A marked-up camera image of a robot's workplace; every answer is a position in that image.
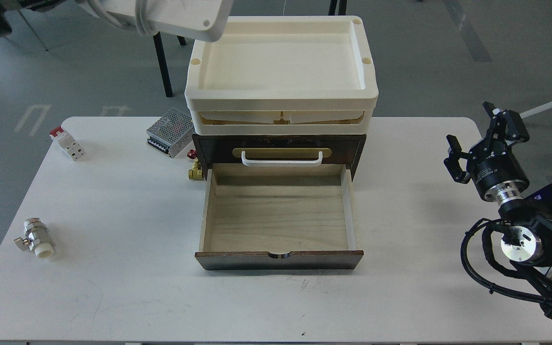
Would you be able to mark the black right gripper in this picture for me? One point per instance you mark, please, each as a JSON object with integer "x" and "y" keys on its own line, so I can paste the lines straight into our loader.
{"x": 489, "y": 167}

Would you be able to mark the white charger with cable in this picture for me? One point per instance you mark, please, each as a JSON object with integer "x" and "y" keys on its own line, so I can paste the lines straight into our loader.
{"x": 202, "y": 20}

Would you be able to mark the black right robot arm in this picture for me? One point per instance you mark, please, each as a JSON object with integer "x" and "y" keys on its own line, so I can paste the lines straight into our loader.
{"x": 519, "y": 243}

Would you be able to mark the dark wooden cabinet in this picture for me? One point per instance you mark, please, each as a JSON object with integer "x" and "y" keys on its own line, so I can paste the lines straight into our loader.
{"x": 336, "y": 149}

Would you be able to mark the cream plastic stacked tray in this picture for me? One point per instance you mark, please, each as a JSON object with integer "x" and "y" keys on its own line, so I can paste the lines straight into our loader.
{"x": 283, "y": 76}

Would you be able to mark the open wooden drawer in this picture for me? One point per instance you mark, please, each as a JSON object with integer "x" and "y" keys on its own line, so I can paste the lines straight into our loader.
{"x": 278, "y": 218}

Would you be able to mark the metal mesh power supply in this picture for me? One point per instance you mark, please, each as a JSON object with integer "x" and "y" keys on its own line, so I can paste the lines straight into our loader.
{"x": 171, "y": 133}

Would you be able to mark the black table leg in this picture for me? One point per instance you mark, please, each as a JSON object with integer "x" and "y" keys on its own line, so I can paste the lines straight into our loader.
{"x": 162, "y": 62}

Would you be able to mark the red white terminal block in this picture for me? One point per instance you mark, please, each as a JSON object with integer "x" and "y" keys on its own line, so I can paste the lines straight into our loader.
{"x": 67, "y": 143}

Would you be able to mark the silver white pipe valve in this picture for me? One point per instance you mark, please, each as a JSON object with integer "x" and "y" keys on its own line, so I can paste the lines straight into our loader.
{"x": 36, "y": 239}

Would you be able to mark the white drawer handle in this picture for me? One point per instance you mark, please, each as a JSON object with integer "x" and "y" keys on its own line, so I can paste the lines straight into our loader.
{"x": 268, "y": 163}

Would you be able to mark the brass valve red handle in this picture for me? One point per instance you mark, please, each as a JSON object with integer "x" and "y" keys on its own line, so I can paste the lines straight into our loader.
{"x": 196, "y": 172}

